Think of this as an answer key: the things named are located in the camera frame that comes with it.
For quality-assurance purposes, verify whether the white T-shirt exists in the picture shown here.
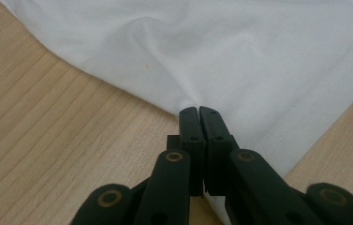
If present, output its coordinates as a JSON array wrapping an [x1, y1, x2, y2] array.
[[0, 0, 353, 225]]

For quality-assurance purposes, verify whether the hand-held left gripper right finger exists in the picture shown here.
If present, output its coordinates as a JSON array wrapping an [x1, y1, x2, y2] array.
[[198, 106, 241, 197]]

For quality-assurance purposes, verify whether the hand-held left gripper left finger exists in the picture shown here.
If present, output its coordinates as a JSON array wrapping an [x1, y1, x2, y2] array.
[[167, 106, 208, 198]]

